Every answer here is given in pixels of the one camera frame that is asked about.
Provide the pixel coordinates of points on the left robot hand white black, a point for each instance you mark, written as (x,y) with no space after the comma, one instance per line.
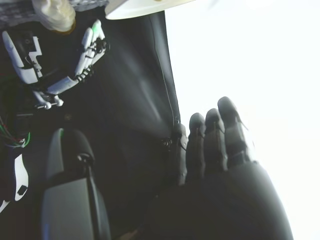
(225,200)

